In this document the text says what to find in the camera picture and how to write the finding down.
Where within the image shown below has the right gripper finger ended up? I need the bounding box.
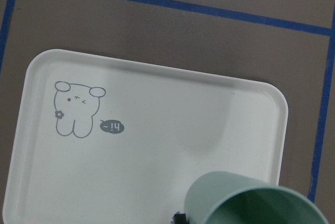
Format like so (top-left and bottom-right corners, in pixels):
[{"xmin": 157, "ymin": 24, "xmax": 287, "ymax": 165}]
[{"xmin": 171, "ymin": 212, "xmax": 189, "ymax": 224}]

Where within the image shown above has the green plastic cup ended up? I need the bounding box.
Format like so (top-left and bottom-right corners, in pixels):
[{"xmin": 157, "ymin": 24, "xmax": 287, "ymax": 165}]
[{"xmin": 184, "ymin": 171, "xmax": 328, "ymax": 223}]

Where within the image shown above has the cream rabbit tray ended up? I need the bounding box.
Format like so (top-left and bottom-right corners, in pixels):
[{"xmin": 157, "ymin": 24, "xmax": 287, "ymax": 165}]
[{"xmin": 3, "ymin": 50, "xmax": 288, "ymax": 223}]

